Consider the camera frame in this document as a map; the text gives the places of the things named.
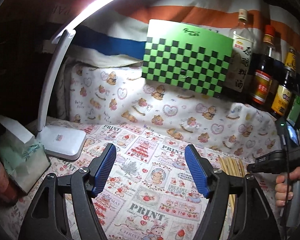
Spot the white desk lamp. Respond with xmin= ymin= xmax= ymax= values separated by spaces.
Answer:
xmin=37 ymin=0 xmax=114 ymax=160

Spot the green checkered box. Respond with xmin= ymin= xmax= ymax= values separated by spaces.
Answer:
xmin=141 ymin=19 xmax=233 ymax=98

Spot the bear pattern pillow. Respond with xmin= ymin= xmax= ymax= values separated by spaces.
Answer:
xmin=58 ymin=59 xmax=280 ymax=157

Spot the dark vinegar bottle red cap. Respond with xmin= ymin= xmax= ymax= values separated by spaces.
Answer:
xmin=250 ymin=25 xmax=275 ymax=106

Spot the oyster sauce bottle yellow label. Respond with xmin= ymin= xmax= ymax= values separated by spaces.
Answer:
xmin=271 ymin=46 xmax=296 ymax=119

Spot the wooden chopsticks bundle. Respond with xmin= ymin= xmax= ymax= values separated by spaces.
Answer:
xmin=217 ymin=154 xmax=246 ymax=213

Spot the clear cooking wine bottle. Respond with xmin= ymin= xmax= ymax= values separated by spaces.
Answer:
xmin=224 ymin=9 xmax=254 ymax=93

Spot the striped paris cloth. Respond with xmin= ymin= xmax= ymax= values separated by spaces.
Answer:
xmin=47 ymin=0 xmax=300 ymax=81

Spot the right hand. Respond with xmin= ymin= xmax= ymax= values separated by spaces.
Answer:
xmin=275 ymin=167 xmax=300 ymax=207

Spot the tissue pack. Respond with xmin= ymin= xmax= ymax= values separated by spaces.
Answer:
xmin=0 ymin=115 xmax=51 ymax=194

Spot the green drink carton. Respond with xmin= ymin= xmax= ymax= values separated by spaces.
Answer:
xmin=287 ymin=95 xmax=300 ymax=127

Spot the printed christmas table cloth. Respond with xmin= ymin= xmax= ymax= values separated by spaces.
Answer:
xmin=0 ymin=119 xmax=281 ymax=240

